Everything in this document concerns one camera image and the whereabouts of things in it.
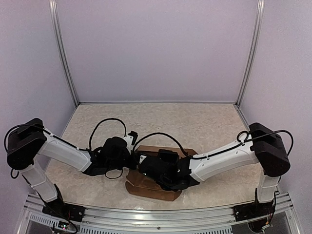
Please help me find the brown cardboard box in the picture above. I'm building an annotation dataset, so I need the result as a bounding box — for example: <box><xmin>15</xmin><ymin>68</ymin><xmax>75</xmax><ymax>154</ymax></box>
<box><xmin>125</xmin><ymin>145</ymin><xmax>199</xmax><ymax>201</ymax></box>

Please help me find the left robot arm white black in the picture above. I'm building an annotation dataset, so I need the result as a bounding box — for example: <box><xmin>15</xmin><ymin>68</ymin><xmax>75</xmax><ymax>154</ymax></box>
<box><xmin>4</xmin><ymin>118</ymin><xmax>137</xmax><ymax>217</ymax></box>

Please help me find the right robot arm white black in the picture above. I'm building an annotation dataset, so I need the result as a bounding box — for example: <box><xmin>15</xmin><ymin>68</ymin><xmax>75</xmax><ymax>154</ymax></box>
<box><xmin>132</xmin><ymin>122</ymin><xmax>291</xmax><ymax>216</ymax></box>

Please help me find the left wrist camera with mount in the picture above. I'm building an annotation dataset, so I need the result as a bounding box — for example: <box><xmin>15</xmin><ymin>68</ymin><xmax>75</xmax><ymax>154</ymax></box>
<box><xmin>123</xmin><ymin>131</ymin><xmax>138</xmax><ymax>153</ymax></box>

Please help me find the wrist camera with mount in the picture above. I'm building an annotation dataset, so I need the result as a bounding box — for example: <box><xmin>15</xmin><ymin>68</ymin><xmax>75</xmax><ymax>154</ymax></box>
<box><xmin>137</xmin><ymin>149</ymin><xmax>180</xmax><ymax>168</ymax></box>
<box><xmin>123</xmin><ymin>131</ymin><xmax>138</xmax><ymax>153</ymax></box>

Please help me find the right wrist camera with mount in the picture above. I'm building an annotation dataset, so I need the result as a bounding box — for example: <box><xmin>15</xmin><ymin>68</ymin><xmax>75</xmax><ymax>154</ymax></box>
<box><xmin>137</xmin><ymin>149</ymin><xmax>180</xmax><ymax>168</ymax></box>

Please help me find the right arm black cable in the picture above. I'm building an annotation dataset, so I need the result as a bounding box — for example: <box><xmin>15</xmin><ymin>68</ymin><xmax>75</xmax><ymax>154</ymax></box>
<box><xmin>133</xmin><ymin>132</ymin><xmax>193</xmax><ymax>159</ymax></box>

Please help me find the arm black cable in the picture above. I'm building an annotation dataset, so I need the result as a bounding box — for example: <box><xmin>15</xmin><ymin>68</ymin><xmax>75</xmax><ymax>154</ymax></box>
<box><xmin>133</xmin><ymin>132</ymin><xmax>193</xmax><ymax>159</ymax></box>
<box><xmin>88</xmin><ymin>118</ymin><xmax>127</xmax><ymax>152</ymax></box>

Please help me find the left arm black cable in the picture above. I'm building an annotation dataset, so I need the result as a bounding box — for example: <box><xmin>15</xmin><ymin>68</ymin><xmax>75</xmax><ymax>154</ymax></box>
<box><xmin>88</xmin><ymin>118</ymin><xmax>127</xmax><ymax>152</ymax></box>

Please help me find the front aluminium frame rail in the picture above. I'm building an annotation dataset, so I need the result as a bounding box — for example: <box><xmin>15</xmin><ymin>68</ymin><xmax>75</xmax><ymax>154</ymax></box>
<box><xmin>23</xmin><ymin>192</ymin><xmax>300</xmax><ymax>234</ymax></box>

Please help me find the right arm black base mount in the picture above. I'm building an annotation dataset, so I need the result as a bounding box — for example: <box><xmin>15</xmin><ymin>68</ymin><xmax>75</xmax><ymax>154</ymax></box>
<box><xmin>233</xmin><ymin>201</ymin><xmax>275</xmax><ymax>221</ymax></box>

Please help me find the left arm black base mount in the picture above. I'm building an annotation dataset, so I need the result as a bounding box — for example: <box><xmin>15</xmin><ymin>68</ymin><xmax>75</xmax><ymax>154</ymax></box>
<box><xmin>42</xmin><ymin>200</ymin><xmax>85</xmax><ymax>222</ymax></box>

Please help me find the left aluminium corner post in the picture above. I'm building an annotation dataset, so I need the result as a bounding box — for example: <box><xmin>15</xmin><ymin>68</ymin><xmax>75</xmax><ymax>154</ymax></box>
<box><xmin>49</xmin><ymin>0</ymin><xmax>80</xmax><ymax>108</ymax></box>

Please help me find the aluminium corner post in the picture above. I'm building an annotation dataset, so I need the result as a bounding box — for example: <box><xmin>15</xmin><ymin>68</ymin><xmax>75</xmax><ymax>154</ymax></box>
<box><xmin>236</xmin><ymin>0</ymin><xmax>265</xmax><ymax>108</ymax></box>
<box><xmin>49</xmin><ymin>0</ymin><xmax>80</xmax><ymax>108</ymax></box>

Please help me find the right aluminium corner post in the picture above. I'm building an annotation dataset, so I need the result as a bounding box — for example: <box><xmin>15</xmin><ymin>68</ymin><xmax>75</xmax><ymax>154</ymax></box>
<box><xmin>236</xmin><ymin>0</ymin><xmax>265</xmax><ymax>108</ymax></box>

